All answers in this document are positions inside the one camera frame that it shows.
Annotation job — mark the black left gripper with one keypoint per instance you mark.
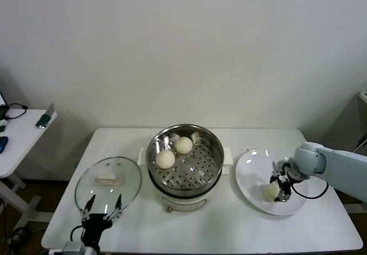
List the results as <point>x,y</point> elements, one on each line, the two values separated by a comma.
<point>93,225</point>

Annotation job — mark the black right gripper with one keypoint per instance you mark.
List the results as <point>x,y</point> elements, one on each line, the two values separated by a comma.
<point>286,172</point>

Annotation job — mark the white steamed baozi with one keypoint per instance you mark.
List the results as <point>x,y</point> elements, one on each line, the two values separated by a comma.
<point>270,192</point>
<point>165,159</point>
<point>183,145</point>

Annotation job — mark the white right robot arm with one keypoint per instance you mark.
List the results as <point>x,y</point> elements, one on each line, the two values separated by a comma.
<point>338,166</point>

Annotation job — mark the perforated steel steamer basket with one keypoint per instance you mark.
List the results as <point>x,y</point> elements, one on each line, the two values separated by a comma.
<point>200,166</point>

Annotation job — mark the white round plate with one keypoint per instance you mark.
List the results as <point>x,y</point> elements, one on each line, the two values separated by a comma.
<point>252,163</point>

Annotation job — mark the white stand base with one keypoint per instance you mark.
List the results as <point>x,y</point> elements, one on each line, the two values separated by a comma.
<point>357,207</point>

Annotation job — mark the white side table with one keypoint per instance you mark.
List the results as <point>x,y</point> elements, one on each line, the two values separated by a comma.
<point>20,140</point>

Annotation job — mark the blue computer mouse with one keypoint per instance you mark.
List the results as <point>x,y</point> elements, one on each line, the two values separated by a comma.
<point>3,144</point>

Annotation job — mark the laptop computer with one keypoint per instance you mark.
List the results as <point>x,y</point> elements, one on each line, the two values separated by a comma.
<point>2,100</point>

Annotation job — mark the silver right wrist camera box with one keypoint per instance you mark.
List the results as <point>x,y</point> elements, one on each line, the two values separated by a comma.
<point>276,166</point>

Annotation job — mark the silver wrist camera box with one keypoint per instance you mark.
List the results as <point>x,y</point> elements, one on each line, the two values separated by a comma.
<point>73,248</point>
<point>276,166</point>

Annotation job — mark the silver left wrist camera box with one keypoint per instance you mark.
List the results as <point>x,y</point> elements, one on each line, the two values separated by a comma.
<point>73,248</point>

